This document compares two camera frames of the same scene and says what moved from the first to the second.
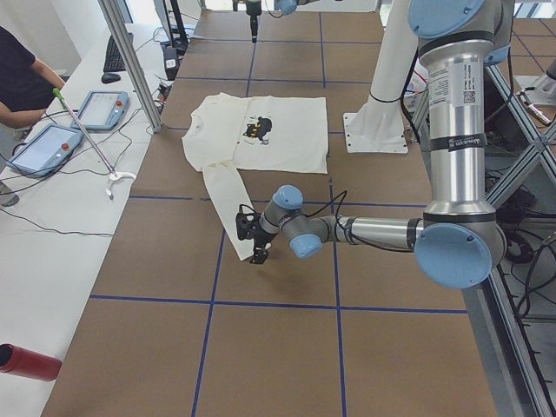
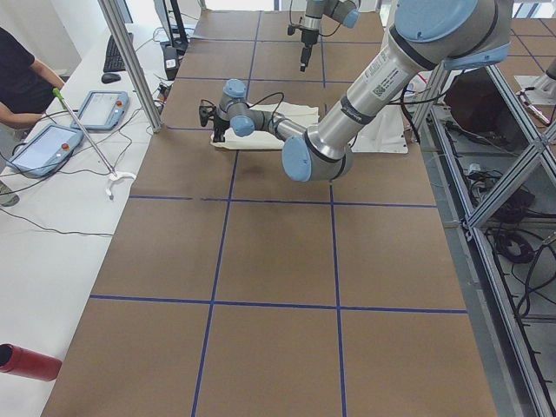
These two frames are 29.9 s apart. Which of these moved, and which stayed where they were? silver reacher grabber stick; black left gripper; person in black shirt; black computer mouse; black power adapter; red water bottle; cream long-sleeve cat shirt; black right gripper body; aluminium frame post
Moved: black right gripper body; cream long-sleeve cat shirt; black left gripper
Stayed: red water bottle; black computer mouse; silver reacher grabber stick; person in black shirt; black power adapter; aluminium frame post
